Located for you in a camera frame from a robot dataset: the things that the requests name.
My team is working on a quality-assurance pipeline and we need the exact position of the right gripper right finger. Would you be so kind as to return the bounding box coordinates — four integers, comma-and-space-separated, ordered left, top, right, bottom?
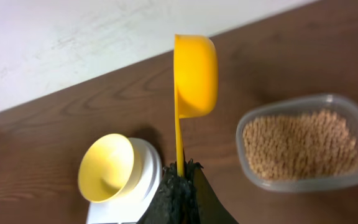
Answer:
186, 159, 238, 224

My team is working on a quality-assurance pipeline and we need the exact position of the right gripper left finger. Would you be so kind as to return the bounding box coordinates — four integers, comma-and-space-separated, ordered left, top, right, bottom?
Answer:
137, 161, 198, 224

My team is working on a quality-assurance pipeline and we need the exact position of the yellow measuring scoop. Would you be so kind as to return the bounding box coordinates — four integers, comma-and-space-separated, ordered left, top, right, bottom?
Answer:
173, 34, 218, 177

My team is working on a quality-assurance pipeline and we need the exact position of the white digital kitchen scale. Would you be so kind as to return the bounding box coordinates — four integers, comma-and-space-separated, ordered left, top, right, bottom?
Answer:
86, 138, 162, 224

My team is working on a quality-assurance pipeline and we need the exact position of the pale yellow bowl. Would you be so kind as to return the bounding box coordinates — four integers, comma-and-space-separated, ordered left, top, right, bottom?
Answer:
78, 134, 143, 203

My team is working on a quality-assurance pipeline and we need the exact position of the clear plastic container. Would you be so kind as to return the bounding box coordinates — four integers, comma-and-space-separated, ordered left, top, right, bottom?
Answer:
236, 94, 358, 193

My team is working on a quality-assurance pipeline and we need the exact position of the soybeans pile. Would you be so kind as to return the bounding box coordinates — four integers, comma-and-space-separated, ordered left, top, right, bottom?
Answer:
242, 110, 358, 181

